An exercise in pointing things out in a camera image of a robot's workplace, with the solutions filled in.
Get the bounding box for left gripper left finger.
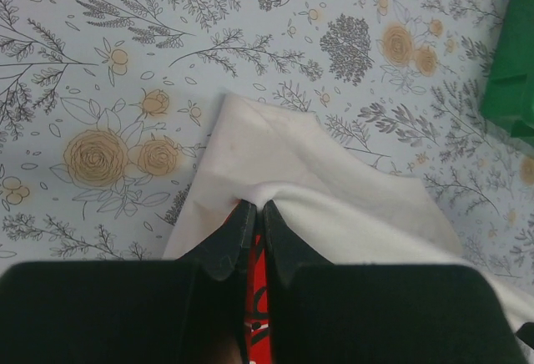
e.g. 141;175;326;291
1;201;256;363

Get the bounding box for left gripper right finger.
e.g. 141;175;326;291
263;202;525;363

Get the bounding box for white printed t-shirt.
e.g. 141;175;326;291
165;95;533;363

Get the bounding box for green plastic tray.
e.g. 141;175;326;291
480;0;533;145

